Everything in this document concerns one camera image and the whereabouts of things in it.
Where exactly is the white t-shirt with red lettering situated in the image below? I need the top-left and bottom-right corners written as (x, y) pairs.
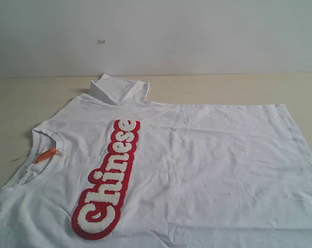
top-left (0, 75), bottom-right (312, 247)

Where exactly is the orange neck label tag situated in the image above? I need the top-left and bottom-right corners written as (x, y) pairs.
top-left (33, 148), bottom-right (64, 164)

